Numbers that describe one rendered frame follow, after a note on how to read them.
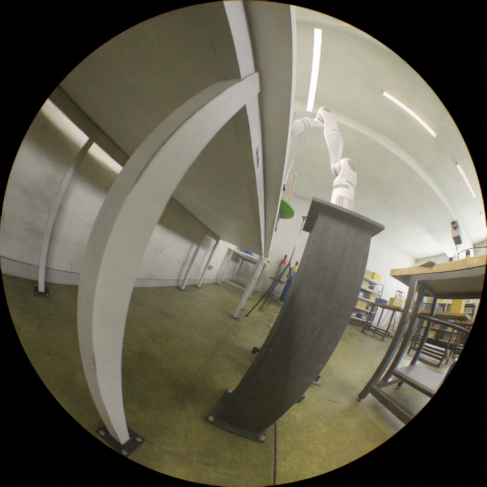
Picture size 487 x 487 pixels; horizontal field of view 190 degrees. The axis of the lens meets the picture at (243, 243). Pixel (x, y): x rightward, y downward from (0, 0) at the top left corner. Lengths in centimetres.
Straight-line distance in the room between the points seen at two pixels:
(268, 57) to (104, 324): 37
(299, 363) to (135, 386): 59
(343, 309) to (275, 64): 52
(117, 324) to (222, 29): 33
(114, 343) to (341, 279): 44
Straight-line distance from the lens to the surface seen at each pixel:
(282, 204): 91
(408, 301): 118
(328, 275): 40
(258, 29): 29
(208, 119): 16
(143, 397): 69
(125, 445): 61
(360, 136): 357
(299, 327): 40
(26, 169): 103
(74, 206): 103
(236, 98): 21
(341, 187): 58
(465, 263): 110
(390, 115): 404
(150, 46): 41
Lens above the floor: 61
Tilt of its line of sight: 9 degrees up
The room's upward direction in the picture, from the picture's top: 23 degrees clockwise
